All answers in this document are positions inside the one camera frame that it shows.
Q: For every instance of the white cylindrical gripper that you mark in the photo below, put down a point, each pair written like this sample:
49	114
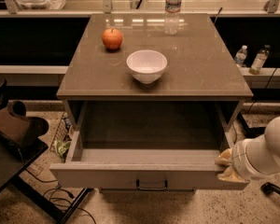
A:
238	160

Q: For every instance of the grey top drawer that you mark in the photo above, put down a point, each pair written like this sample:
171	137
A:
146	146

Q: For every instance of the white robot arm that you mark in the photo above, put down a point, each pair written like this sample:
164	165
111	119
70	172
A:
252	159

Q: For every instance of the grey drawer cabinet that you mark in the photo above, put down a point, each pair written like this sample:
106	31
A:
199	66

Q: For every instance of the black table leg base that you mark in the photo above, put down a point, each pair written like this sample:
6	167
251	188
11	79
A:
250	132

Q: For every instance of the black caster leg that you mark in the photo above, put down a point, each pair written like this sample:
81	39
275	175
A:
269	188

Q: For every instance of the clear bottle yellowish liquid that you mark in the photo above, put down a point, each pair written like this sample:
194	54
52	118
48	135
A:
260	60

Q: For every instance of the small water bottle blue label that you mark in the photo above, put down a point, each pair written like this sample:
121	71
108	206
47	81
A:
240	56

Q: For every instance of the white bowl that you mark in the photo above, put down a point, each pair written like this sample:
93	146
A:
146	65

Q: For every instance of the green snack bag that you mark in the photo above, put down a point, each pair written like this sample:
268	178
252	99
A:
61	148

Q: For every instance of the red apple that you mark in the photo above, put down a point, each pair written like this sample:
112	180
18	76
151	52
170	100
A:
112	38

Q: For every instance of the clear water bottle on cabinet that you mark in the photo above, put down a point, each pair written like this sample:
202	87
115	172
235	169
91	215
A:
171	20

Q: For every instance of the black desk with leg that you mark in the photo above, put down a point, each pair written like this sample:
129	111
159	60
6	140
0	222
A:
10	170

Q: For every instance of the wire basket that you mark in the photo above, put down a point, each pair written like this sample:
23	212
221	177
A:
62	132

